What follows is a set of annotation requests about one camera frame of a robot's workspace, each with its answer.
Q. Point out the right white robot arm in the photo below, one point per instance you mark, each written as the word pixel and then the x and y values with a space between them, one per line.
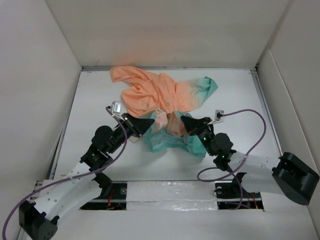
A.
pixel 286 175

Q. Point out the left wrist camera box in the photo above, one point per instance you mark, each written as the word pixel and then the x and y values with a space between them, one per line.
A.
pixel 116 109

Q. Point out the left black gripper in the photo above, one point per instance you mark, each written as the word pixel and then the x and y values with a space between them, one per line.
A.
pixel 137 126

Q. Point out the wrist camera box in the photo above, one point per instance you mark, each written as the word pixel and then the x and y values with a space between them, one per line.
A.
pixel 116 109
pixel 218 117

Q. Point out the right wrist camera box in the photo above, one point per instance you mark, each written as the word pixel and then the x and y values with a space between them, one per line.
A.
pixel 218 117

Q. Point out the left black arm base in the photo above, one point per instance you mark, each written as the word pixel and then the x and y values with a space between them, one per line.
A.
pixel 110 199

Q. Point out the orange and teal jacket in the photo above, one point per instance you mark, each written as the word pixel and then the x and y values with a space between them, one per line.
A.
pixel 159 97

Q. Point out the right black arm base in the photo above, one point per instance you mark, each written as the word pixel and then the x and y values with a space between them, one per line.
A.
pixel 228 197

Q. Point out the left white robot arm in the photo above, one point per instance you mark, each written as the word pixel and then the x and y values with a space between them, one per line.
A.
pixel 40 219

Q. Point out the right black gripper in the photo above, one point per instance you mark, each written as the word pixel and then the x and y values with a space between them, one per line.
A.
pixel 195 125

